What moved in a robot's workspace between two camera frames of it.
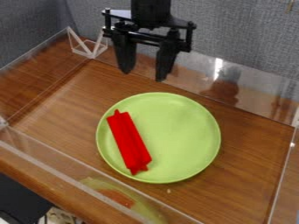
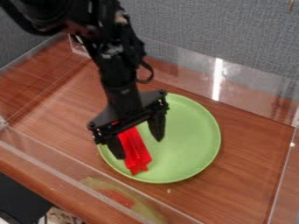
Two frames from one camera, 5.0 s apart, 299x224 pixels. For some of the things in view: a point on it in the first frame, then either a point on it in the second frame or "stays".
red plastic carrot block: (131, 146) stays
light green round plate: (181, 134) stays
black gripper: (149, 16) -> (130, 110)
